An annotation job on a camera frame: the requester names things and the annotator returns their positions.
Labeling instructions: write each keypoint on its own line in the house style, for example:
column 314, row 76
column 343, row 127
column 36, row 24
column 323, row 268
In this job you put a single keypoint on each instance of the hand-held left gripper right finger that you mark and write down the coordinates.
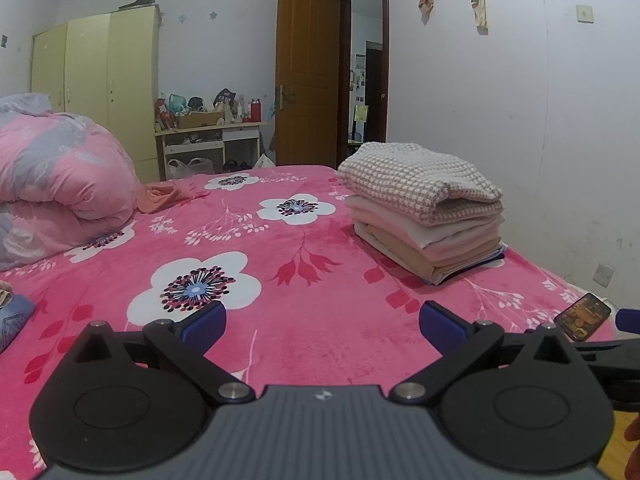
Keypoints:
column 440, row 327

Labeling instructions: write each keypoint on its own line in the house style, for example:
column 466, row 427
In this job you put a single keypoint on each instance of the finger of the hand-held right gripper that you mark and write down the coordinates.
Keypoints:
column 627, row 320

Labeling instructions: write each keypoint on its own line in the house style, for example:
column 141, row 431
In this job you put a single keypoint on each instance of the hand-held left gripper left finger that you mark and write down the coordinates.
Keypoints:
column 205, row 327

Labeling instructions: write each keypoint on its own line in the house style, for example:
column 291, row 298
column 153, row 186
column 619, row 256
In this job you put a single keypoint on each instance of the beige white checked knit cardigan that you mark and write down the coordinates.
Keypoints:
column 410, row 180

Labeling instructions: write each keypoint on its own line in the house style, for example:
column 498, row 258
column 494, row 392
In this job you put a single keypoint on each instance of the stack of folded pastel clothes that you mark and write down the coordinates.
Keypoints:
column 440, row 245

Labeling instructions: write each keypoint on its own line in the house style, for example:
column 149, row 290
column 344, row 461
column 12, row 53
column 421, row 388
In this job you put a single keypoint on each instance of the person's right hand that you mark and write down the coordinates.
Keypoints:
column 634, row 445

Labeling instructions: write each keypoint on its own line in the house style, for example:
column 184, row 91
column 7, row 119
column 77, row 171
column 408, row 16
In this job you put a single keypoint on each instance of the smartphone with brown screen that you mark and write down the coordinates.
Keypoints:
column 582, row 315

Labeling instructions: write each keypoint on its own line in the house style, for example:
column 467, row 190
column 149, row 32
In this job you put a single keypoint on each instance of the pink floral bed blanket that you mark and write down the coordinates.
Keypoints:
column 300, row 310

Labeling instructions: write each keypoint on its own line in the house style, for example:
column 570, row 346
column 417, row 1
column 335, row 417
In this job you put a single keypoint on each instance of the orange pink garment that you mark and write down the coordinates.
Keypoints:
column 160, row 197

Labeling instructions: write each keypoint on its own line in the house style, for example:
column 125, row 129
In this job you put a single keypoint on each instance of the white plastic bag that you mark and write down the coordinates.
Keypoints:
column 192, row 167
column 264, row 161

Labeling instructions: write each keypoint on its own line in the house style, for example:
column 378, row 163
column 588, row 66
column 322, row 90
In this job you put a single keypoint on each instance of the folded blue jeans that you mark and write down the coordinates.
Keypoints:
column 12, row 320

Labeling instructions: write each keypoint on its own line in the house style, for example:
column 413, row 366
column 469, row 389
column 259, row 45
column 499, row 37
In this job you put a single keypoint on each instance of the white desk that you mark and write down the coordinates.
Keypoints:
column 235, row 135

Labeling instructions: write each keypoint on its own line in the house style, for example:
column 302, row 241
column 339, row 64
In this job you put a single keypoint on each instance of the folded beige garment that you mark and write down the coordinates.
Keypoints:
column 4, row 294

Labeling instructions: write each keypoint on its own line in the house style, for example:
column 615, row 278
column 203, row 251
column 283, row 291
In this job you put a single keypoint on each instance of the cardboard box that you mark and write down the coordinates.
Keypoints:
column 200, row 120

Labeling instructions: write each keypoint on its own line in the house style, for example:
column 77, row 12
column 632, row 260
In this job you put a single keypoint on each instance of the pink grey floral quilt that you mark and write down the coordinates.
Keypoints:
column 60, row 175

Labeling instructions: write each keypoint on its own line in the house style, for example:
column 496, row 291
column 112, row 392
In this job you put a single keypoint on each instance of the red bottle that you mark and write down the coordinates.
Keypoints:
column 255, row 111

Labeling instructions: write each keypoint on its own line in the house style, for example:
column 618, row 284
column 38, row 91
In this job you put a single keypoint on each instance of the yellow sticky note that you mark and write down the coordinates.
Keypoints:
column 360, row 113

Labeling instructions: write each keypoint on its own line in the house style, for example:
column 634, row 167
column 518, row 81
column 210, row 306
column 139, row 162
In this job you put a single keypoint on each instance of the desk clutter of bottles bags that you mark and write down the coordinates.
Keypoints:
column 225, row 100

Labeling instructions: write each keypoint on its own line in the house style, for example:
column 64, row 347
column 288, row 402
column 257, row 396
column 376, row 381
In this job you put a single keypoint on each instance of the pale yellow wardrobe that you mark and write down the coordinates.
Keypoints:
column 100, row 85

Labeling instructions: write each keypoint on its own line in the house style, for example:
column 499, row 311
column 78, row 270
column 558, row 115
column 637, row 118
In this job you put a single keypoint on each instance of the brown wooden door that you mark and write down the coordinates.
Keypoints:
column 305, row 60

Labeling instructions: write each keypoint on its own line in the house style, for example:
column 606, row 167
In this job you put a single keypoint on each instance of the cream hanging cloth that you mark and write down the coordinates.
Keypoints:
column 480, row 5

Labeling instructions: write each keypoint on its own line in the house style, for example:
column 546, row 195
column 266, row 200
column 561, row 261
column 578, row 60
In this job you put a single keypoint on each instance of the patterned hanging cloth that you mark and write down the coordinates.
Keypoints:
column 426, row 2

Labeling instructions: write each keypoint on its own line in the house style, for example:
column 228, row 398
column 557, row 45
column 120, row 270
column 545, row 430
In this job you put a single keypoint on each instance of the white wall outlet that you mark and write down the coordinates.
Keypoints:
column 603, row 275

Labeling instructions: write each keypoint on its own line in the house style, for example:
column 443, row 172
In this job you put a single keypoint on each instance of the dark wooden door frame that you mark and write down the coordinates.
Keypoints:
column 385, row 60

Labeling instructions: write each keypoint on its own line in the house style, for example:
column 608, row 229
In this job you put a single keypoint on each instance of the white wall switch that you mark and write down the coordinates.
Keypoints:
column 584, row 13

